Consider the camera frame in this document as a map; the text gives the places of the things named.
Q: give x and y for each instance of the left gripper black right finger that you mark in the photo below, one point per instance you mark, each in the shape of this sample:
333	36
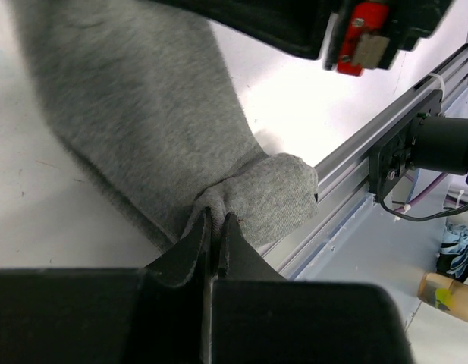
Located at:
260	317

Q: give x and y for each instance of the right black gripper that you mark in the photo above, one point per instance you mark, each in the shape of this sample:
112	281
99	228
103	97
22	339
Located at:
361	35

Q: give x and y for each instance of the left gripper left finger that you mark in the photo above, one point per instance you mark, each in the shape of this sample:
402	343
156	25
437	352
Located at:
155	314

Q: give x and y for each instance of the grey sock with black stripes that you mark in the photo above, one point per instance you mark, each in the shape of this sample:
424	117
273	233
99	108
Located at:
139	95

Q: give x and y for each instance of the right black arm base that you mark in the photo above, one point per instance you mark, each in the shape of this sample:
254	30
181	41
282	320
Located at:
423	138

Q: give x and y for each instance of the blue folded umbrella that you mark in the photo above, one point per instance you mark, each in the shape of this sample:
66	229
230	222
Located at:
453	256

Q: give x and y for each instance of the aluminium frame rail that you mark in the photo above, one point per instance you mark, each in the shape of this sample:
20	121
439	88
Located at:
345	175

